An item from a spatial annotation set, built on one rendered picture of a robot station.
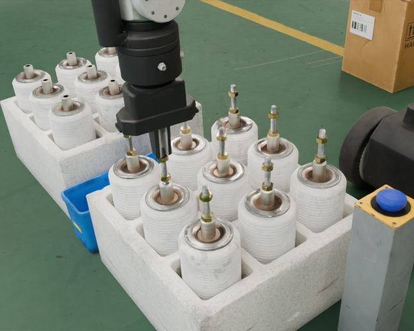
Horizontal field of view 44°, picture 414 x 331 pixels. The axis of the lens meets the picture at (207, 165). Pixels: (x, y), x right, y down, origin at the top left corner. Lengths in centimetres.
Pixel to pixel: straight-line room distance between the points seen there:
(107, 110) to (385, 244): 72
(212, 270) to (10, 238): 63
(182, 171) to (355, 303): 39
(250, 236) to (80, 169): 50
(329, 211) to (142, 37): 44
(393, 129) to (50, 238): 80
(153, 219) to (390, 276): 37
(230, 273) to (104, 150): 52
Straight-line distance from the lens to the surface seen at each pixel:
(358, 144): 120
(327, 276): 95
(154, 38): 69
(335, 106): 168
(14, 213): 135
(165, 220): 83
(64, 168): 117
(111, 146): 120
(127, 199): 94
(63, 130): 118
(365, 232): 76
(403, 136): 115
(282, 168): 95
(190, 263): 78
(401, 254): 78
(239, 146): 103
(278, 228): 82
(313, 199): 88
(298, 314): 95
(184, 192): 87
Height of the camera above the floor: 77
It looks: 34 degrees down
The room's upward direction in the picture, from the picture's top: 4 degrees counter-clockwise
